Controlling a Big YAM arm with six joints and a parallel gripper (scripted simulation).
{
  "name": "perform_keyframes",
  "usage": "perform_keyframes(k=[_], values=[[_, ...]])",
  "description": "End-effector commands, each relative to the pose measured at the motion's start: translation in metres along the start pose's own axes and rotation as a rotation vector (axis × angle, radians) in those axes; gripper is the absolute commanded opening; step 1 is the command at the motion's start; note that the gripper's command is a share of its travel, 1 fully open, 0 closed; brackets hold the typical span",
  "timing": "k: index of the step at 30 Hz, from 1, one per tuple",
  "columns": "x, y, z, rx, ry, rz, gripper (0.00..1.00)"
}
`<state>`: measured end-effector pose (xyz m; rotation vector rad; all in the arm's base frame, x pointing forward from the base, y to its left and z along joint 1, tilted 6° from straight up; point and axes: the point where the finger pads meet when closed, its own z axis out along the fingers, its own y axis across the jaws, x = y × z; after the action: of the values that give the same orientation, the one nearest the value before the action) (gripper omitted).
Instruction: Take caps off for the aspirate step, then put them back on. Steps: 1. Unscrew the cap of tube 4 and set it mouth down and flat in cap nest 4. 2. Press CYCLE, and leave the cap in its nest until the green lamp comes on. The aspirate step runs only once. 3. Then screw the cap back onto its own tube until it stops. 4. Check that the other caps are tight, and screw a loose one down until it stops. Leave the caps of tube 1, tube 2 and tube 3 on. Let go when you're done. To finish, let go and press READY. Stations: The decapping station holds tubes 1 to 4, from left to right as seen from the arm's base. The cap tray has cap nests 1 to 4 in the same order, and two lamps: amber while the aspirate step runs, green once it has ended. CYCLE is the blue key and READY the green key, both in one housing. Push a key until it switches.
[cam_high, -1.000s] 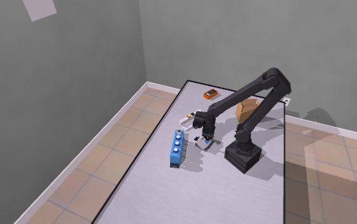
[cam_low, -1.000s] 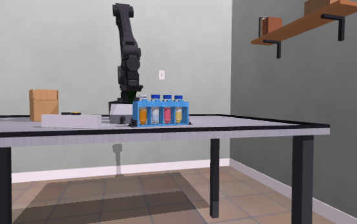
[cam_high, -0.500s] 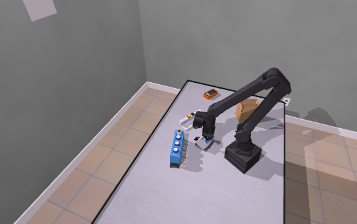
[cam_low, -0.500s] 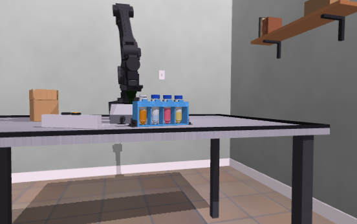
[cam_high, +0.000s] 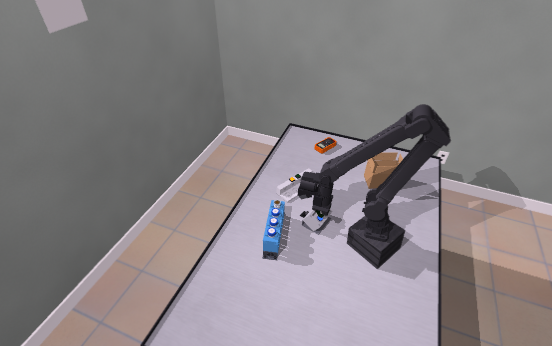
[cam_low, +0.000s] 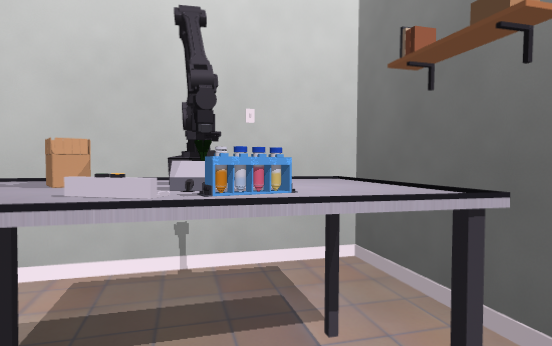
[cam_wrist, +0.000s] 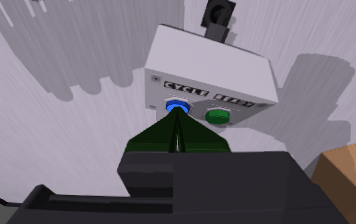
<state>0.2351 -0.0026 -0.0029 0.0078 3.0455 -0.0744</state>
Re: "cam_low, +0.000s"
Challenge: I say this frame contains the blue tube rack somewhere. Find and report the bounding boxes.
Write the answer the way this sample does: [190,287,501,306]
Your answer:
[205,153,292,196]

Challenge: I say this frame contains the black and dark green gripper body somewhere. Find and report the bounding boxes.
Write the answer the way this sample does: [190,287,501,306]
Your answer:
[185,130,221,141]

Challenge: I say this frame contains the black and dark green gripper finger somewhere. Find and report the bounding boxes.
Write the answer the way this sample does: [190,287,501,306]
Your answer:
[203,140,212,161]
[194,140,203,161]

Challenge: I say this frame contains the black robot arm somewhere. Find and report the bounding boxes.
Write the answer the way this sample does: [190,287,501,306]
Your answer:
[174,5,218,157]

